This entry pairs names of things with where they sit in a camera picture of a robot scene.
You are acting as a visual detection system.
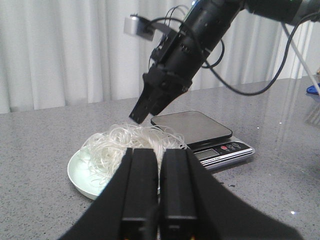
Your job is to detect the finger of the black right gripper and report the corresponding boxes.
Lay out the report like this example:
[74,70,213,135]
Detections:
[149,89,185,116]
[129,83,160,124]

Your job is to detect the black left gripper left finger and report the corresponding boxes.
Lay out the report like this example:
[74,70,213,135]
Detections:
[60,148,158,240]

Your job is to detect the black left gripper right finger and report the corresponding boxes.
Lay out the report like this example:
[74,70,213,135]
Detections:
[159,149,302,240]

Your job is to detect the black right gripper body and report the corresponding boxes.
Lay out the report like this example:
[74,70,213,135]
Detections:
[143,22,225,93]

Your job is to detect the white vermicelli noodle bundle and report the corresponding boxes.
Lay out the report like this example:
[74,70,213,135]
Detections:
[79,123,188,186]

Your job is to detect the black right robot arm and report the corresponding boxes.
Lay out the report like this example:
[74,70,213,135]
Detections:
[124,0,320,124]

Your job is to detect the light green plate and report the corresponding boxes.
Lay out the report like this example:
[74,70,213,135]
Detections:
[67,145,161,201]

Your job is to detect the digital kitchen scale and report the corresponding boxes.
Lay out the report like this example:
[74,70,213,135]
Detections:
[150,111,255,170]

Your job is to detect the white curtain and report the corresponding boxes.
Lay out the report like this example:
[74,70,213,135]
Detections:
[0,0,320,115]

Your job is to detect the blue object at edge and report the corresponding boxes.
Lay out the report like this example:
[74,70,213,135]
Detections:
[306,85,319,95]

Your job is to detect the black cable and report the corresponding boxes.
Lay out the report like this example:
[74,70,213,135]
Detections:
[149,4,320,96]

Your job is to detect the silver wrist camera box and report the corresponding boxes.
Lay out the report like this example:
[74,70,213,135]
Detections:
[123,15,155,42]

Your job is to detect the white cable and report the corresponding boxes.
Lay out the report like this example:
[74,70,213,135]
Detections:
[282,22,320,97]

